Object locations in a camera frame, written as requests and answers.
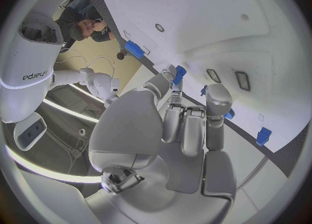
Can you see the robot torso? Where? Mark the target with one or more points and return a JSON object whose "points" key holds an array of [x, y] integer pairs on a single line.
{"points": [[26, 62]]}

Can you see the white task board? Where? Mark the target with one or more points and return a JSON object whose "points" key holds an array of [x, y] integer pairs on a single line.
{"points": [[207, 23]]}

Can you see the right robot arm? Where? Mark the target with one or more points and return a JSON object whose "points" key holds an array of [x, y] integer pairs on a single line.
{"points": [[97, 81]]}

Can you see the blue plug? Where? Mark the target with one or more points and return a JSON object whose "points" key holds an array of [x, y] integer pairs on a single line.
{"points": [[230, 114]]}

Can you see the person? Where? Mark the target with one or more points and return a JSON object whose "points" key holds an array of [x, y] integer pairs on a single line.
{"points": [[78, 31]]}

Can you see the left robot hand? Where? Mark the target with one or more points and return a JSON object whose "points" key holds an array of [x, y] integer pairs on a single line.
{"points": [[151, 150]]}

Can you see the blue peg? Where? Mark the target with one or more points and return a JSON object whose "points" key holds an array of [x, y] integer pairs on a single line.
{"points": [[203, 91]]}

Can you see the blue block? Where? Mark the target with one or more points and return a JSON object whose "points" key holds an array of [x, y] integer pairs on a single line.
{"points": [[263, 136], [134, 49], [179, 74]]}

